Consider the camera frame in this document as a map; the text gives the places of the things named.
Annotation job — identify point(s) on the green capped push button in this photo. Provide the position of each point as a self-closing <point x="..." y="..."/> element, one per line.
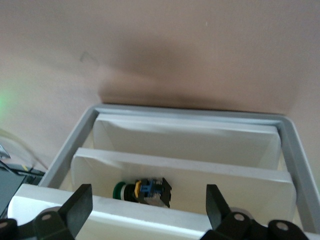
<point x="140" y="191"/>

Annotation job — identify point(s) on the white plastic drawer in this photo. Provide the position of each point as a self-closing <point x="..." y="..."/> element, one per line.
<point x="200" y="180"/>
<point x="187" y="140"/>
<point x="125" y="217"/>

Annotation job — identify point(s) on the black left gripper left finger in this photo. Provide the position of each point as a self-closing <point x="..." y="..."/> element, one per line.
<point x="80" y="207"/>

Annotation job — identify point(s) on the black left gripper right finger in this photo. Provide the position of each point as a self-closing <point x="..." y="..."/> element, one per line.
<point x="215" y="207"/>

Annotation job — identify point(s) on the white drawer cabinet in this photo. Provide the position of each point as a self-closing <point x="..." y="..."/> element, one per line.
<point x="77" y="140"/>

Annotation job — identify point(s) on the brown table cover sheet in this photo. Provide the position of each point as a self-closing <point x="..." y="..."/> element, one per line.
<point x="160" y="37"/>

